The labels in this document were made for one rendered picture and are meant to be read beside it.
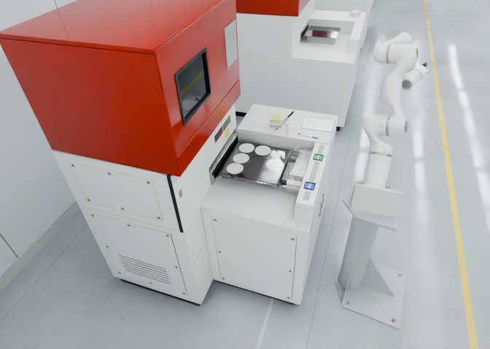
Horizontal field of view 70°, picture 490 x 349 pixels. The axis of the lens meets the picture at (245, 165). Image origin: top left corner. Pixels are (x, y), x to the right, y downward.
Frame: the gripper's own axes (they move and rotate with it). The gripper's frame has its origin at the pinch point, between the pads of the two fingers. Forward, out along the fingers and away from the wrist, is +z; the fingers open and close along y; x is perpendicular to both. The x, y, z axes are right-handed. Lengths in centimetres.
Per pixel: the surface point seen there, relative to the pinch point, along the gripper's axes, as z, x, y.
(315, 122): -74, -32, -31
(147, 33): -172, 48, -79
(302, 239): -149, -35, 12
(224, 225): -166, -52, -27
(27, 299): -267, -149, -109
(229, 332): -192, -112, 13
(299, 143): -97, -34, -28
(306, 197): -137, -19, 0
